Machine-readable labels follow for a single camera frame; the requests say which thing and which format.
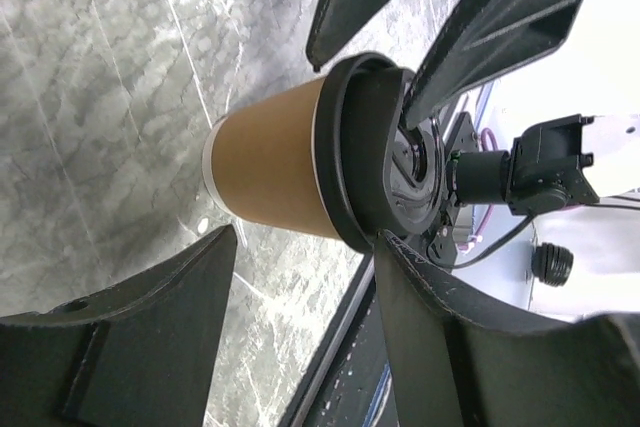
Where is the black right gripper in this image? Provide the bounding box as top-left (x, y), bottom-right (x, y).
top-left (306, 0), bottom-right (583, 128)

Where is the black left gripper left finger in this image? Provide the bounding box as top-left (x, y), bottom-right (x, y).
top-left (1, 226), bottom-right (237, 426)

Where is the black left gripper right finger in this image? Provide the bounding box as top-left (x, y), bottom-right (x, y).
top-left (374, 231), bottom-right (639, 426)

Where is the black plastic cup lid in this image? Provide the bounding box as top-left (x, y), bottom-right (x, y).
top-left (312, 52), bottom-right (444, 253)

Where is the brown paper coffee cup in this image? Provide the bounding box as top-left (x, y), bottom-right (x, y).
top-left (202, 77), bottom-right (339, 239)

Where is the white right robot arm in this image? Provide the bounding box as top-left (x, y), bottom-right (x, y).
top-left (306, 0), bottom-right (639, 239)

